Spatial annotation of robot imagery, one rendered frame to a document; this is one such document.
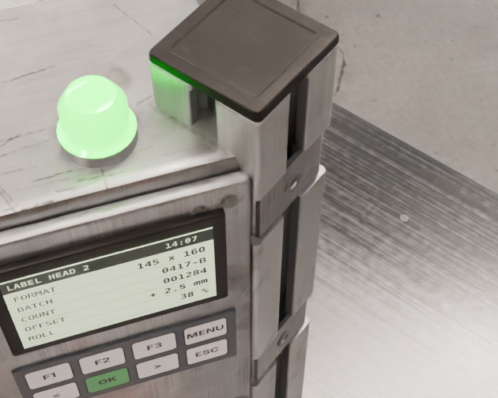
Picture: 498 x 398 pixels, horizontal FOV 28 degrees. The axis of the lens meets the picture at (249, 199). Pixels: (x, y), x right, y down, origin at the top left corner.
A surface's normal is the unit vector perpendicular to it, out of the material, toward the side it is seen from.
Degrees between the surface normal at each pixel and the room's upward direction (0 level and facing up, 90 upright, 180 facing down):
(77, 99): 14
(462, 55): 0
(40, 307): 90
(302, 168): 90
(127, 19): 0
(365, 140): 0
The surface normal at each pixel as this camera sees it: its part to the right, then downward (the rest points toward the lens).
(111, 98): 0.24, -0.53
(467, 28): 0.00, -0.58
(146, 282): 0.31, 0.77
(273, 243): 0.80, 0.49
